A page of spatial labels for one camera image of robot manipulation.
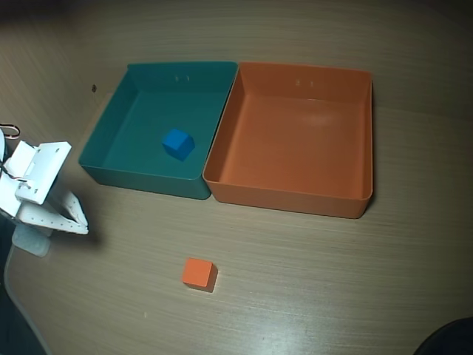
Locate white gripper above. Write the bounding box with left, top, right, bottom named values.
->
left=0, top=174, right=90, bottom=236

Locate orange cube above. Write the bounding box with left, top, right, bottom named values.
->
left=182, top=257, right=219, bottom=293

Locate translucent white arm base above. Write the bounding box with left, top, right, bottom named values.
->
left=12, top=224, right=52, bottom=258

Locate teal plastic box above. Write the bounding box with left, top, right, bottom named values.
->
left=78, top=61, right=238, bottom=201

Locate blue cube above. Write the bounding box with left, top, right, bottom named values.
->
left=161, top=128, right=196, bottom=163

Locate orange plastic box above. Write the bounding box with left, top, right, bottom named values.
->
left=202, top=61, right=373, bottom=220

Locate black round object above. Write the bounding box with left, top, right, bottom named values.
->
left=415, top=317, right=473, bottom=355

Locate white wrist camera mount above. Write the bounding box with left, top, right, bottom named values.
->
left=3, top=140, right=72, bottom=206

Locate red white servo wire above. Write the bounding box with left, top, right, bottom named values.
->
left=0, top=124, right=21, bottom=141

